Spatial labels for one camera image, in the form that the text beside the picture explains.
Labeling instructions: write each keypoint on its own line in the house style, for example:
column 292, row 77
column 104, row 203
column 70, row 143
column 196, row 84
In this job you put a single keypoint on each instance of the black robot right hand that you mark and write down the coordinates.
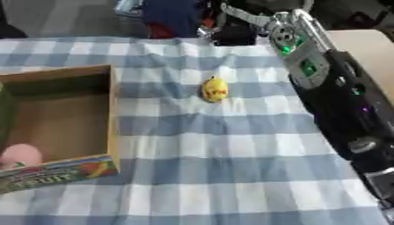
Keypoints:
column 235, row 33

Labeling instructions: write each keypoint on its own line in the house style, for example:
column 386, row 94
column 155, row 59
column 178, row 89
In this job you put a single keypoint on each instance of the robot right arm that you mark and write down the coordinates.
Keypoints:
column 349, row 117

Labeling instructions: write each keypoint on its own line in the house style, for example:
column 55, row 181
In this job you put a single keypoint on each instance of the tan cardboard box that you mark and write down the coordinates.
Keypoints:
column 61, row 123

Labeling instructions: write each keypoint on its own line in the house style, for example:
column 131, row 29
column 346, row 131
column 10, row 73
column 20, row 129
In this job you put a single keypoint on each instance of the yellow round toy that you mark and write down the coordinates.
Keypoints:
column 215, row 89

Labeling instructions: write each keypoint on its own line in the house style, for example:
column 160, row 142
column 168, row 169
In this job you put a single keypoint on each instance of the blue and red bag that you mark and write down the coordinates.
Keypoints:
column 169, row 14

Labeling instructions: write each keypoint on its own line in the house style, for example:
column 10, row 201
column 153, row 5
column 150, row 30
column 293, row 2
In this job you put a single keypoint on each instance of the pale side table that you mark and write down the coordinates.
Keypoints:
column 367, row 49

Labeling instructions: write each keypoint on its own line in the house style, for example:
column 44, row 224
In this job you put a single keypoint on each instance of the pink soft toy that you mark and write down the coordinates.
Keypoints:
column 21, row 155

